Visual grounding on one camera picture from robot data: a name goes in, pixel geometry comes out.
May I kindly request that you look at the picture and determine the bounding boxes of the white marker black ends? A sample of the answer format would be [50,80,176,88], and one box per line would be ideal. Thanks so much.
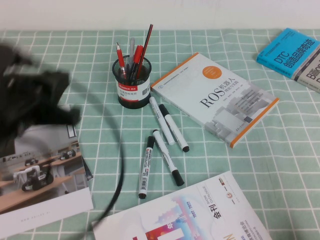
[158,103,190,153]

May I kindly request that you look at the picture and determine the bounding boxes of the red and black pencil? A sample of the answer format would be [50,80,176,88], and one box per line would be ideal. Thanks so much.
[136,23,154,76]

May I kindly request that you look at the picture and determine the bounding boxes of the labelled whiteboard marker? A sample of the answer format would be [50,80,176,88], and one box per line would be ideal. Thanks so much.
[138,135,155,200]

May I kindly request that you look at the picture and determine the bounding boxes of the grey translucent pen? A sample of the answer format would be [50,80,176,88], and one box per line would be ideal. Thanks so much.
[128,37,136,74]

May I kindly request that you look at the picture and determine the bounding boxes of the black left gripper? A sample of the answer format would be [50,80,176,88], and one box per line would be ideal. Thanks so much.
[0,42,82,141]

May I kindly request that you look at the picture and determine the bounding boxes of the all white marker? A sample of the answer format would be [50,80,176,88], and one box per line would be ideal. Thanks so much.
[148,96,175,146]

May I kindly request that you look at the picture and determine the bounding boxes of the green checkered tablecloth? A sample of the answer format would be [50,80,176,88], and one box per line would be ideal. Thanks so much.
[0,29,320,240]

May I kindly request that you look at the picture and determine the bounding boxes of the robot lab photo brochure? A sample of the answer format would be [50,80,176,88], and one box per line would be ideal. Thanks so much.
[0,122,95,230]

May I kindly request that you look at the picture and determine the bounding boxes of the blue DTC book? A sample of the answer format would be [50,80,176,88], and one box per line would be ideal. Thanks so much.
[256,27,320,81]

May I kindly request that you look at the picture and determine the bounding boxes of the black mesh pen holder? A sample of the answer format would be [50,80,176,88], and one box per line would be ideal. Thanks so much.
[111,54,153,110]

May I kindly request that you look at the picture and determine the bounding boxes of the white show catalogue magazine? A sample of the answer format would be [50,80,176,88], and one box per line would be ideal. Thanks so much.
[90,170,273,240]

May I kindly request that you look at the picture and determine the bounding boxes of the red gel pen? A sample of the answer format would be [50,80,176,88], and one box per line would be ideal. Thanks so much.
[115,42,129,80]

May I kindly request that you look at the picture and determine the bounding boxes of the grey Billion book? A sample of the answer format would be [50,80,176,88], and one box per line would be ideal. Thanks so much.
[293,46,320,95]

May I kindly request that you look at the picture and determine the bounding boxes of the red capped black pen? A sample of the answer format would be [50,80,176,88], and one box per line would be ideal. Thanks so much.
[129,44,144,79]

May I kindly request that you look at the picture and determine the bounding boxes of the dark booklet edge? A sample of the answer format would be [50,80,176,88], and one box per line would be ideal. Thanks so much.
[81,156,95,182]

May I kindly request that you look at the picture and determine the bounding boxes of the white marker black cap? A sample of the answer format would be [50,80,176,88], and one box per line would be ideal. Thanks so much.
[152,129,186,187]

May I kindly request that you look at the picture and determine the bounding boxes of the long black cable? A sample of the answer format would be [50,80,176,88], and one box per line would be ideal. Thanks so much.
[74,83,126,240]

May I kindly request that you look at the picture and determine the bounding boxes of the white ROS textbook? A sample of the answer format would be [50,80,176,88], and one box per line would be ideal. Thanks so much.
[149,52,280,149]

